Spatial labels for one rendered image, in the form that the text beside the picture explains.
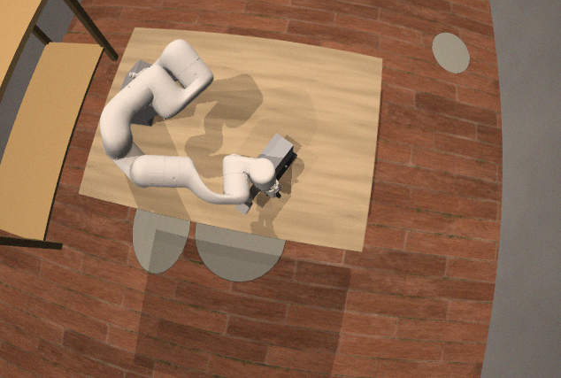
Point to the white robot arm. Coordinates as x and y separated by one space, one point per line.
154 86

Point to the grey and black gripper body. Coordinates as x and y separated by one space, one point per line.
272 193

